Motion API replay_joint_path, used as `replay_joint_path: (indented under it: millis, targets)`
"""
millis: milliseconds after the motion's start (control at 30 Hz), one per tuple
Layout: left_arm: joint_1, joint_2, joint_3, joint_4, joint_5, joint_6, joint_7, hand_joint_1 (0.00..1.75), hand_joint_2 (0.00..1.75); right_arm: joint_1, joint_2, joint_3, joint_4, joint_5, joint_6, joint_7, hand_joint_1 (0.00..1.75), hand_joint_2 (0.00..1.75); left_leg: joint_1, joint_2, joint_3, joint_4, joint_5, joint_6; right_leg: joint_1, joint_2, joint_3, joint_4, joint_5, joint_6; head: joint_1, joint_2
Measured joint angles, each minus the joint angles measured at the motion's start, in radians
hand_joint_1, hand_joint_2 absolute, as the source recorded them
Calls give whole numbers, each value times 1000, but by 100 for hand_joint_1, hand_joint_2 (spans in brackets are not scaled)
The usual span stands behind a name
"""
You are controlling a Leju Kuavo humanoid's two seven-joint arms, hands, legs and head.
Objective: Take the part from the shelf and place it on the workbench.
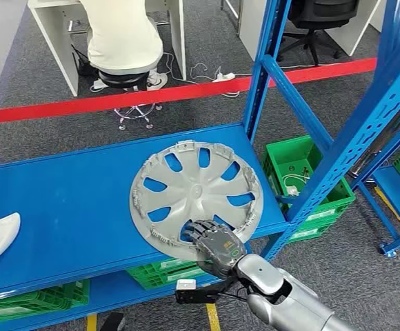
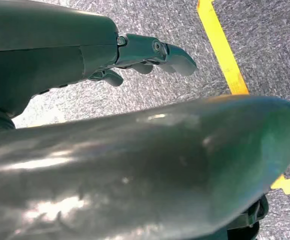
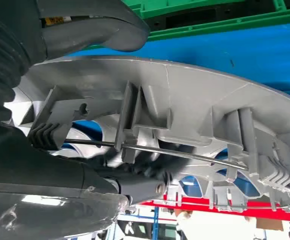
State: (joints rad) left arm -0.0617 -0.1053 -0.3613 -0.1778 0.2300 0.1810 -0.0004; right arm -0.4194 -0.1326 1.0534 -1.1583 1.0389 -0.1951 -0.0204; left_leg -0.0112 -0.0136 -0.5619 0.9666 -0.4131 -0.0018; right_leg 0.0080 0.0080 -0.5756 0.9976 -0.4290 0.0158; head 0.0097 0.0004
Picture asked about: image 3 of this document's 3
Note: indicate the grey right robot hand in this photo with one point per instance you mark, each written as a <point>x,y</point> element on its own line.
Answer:
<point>47,185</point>

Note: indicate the blue metal shelf rack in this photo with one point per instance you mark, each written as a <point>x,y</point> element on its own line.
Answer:
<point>235,53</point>

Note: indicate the green plastic crate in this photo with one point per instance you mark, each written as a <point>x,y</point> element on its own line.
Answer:
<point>210,26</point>

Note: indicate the red barrier belt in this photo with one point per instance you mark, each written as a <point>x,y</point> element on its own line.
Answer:
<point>272,213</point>

